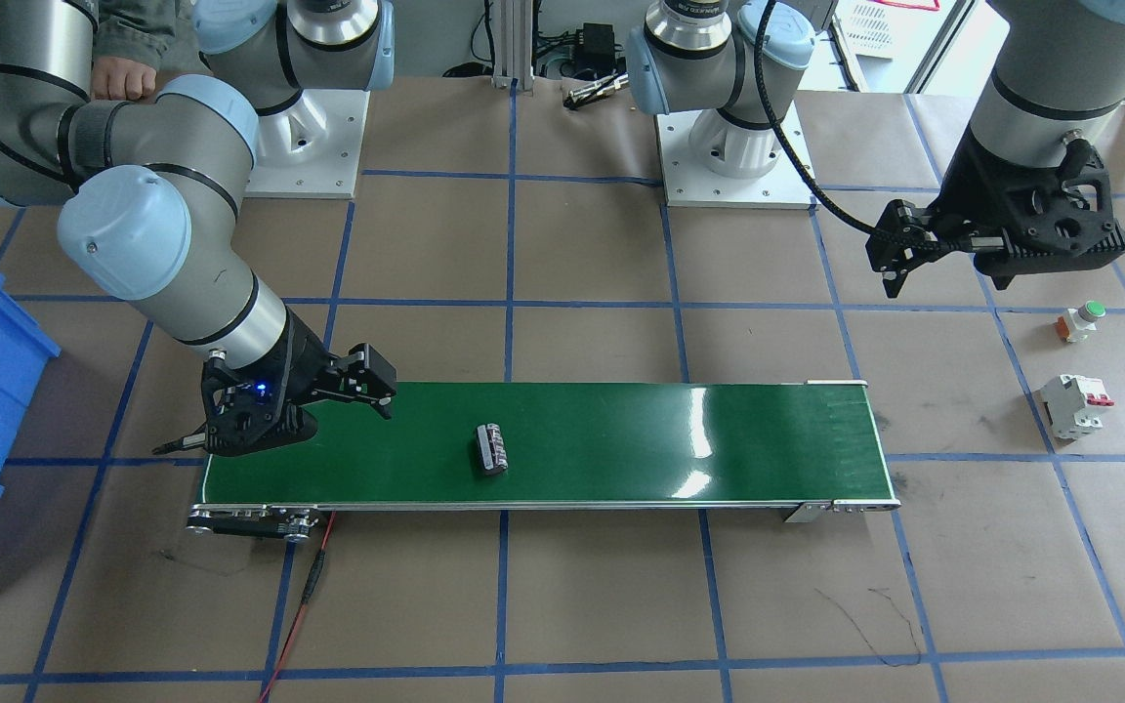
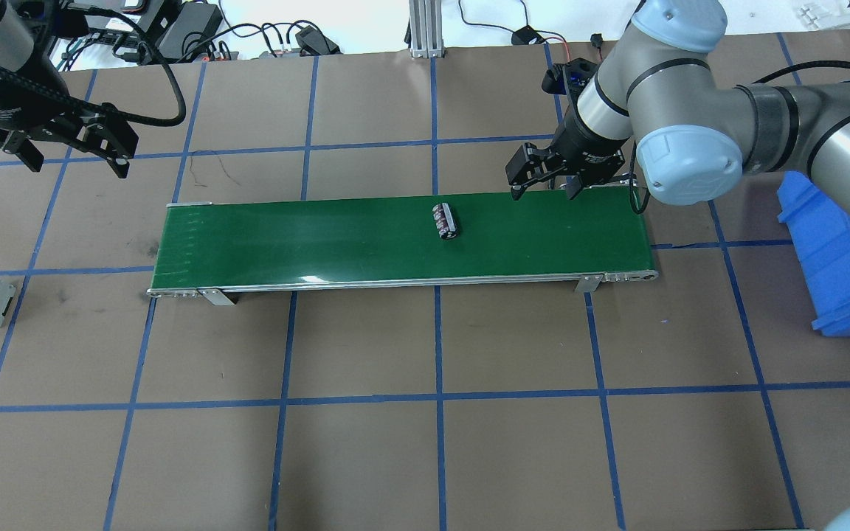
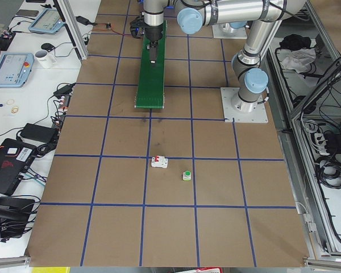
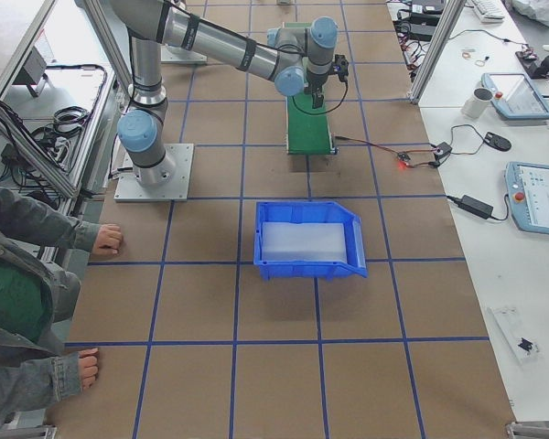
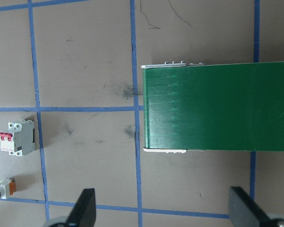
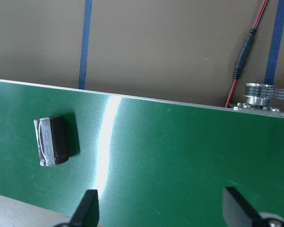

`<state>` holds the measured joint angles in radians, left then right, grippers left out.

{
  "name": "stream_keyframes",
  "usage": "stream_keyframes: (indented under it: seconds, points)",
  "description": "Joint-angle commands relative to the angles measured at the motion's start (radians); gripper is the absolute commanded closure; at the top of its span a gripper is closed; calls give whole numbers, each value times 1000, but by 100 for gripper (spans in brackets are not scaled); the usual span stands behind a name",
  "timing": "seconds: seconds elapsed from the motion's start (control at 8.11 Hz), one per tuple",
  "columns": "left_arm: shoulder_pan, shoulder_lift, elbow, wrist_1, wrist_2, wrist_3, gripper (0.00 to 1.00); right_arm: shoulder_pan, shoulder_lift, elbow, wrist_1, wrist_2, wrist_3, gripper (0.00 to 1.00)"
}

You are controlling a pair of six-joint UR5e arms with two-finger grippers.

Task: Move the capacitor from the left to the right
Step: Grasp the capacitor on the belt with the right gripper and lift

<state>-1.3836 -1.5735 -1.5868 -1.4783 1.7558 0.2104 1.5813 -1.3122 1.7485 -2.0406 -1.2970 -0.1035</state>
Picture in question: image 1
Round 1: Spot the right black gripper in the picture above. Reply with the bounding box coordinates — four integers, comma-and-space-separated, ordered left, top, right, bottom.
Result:
152, 310, 397, 457

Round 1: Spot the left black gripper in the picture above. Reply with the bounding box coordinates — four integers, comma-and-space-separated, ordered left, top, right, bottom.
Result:
865, 132, 1125, 299

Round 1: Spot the dark cylindrical capacitor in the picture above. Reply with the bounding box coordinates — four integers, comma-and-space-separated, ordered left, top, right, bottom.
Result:
475, 423, 509, 476

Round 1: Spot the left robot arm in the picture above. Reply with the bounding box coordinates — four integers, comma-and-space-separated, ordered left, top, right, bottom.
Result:
626, 1, 1125, 298

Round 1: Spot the white red circuit breaker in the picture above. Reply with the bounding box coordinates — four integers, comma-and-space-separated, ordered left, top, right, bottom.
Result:
1037, 375, 1116, 440

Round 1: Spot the green conveyor belt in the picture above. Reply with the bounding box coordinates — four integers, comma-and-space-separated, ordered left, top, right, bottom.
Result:
187, 380, 900, 540

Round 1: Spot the person in green jacket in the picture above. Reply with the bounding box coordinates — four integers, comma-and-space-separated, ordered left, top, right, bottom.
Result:
91, 1, 182, 102

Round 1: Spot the green push button switch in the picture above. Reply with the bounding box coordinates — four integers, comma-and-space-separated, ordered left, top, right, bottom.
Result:
1054, 300, 1107, 344

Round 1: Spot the black braided cable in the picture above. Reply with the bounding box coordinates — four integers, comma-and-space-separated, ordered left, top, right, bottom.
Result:
753, 0, 881, 237

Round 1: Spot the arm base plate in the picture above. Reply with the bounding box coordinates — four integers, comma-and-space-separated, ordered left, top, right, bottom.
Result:
245, 89, 370, 200
655, 108, 815, 210

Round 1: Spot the aluminium profile post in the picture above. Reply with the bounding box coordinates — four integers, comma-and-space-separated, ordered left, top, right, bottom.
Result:
485, 1, 536, 93

